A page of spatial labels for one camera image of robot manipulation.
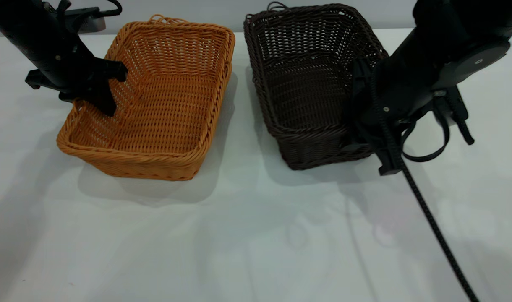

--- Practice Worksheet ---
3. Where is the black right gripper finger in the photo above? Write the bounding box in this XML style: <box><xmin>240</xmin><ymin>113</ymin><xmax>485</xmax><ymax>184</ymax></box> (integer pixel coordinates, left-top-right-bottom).
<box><xmin>341</xmin><ymin>141</ymin><xmax>369</xmax><ymax>153</ymax></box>

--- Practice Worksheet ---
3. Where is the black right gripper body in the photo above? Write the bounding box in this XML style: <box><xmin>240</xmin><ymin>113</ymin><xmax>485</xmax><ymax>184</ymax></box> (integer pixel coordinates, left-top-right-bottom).
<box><xmin>351</xmin><ymin>57</ymin><xmax>433</xmax><ymax>177</ymax></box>

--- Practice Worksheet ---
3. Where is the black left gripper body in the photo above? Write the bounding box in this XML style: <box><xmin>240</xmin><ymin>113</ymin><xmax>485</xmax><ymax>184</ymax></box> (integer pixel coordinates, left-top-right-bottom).
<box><xmin>25</xmin><ymin>42</ymin><xmax>129</xmax><ymax>94</ymax></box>

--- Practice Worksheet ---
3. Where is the orange-brown wicker basket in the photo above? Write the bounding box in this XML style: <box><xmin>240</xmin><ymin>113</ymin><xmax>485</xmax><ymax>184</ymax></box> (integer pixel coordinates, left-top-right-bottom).
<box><xmin>57</xmin><ymin>15</ymin><xmax>235</xmax><ymax>182</ymax></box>

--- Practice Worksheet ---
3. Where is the dark brown wicker basket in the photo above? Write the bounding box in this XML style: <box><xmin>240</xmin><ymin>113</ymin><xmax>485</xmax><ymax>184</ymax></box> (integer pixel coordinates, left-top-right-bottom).
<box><xmin>243</xmin><ymin>1</ymin><xmax>389</xmax><ymax>171</ymax></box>

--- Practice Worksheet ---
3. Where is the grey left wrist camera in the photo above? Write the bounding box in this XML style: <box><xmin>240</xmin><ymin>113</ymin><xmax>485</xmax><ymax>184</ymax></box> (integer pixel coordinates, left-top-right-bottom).
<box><xmin>71</xmin><ymin>8</ymin><xmax>107</xmax><ymax>34</ymax></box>

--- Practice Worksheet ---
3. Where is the black flat looped cable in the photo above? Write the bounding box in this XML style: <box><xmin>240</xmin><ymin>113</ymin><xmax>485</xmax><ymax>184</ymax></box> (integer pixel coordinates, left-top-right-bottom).
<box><xmin>401</xmin><ymin>107</ymin><xmax>450</xmax><ymax>163</ymax></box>

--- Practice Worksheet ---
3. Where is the thin black camera cable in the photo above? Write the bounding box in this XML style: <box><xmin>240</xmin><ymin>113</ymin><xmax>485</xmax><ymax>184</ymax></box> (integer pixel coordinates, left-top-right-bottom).
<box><xmin>88</xmin><ymin>0</ymin><xmax>123</xmax><ymax>18</ymax></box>

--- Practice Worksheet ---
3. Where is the black corrugated cable conduit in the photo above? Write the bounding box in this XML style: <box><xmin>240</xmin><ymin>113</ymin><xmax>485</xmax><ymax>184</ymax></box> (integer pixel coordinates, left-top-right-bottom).
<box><xmin>367</xmin><ymin>69</ymin><xmax>480</xmax><ymax>302</ymax></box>

